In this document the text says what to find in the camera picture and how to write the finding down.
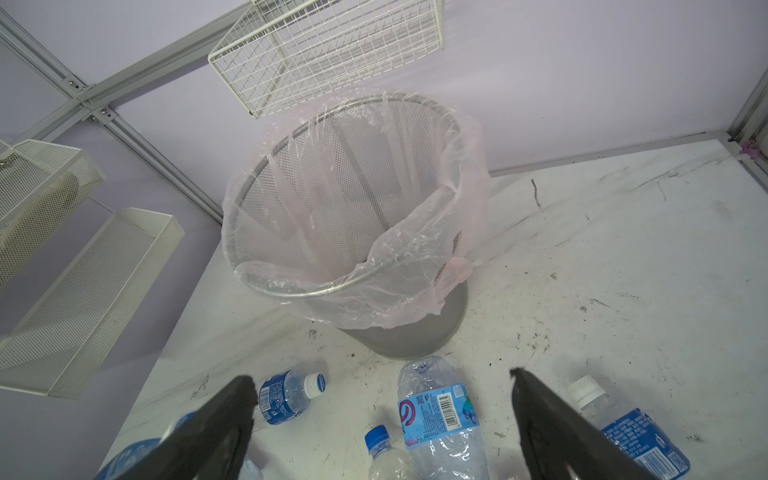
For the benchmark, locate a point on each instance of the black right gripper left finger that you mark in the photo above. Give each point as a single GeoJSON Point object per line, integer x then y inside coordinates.
{"type": "Point", "coordinates": [212, 444]}

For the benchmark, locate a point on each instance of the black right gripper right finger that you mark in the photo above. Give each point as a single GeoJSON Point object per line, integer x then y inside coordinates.
{"type": "Point", "coordinates": [557, 442]}

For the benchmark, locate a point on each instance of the grey mesh waste bin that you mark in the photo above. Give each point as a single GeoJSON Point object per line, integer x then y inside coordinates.
{"type": "Point", "coordinates": [408, 336]}

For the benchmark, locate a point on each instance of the clear plastic bin liner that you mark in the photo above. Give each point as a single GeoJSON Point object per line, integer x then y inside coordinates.
{"type": "Point", "coordinates": [384, 264]}

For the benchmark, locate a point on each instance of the bottle blue label right side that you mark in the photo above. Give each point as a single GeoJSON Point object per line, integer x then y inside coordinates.
{"type": "Point", "coordinates": [629, 428]}

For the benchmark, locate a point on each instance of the clear bottle blue label white cap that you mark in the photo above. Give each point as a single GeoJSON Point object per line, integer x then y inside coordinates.
{"type": "Point", "coordinates": [287, 395]}

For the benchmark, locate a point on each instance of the large clear bottle light-blue label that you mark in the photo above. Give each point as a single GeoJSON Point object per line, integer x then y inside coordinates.
{"type": "Point", "coordinates": [440, 425]}

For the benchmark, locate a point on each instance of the small bottle blue cap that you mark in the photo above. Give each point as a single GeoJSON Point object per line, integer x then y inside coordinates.
{"type": "Point", "coordinates": [388, 462]}

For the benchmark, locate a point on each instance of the lower white mesh shelf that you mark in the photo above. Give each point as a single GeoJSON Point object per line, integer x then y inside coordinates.
{"type": "Point", "coordinates": [62, 342]}

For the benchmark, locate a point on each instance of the white mesh shelf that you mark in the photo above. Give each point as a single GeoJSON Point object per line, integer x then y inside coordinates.
{"type": "Point", "coordinates": [42, 185]}
{"type": "Point", "coordinates": [62, 342]}

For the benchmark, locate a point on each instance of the upper white mesh shelf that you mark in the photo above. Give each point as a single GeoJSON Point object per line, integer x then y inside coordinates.
{"type": "Point", "coordinates": [42, 185]}

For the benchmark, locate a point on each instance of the white wire wall basket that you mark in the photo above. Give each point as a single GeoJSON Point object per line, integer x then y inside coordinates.
{"type": "Point", "coordinates": [280, 54]}

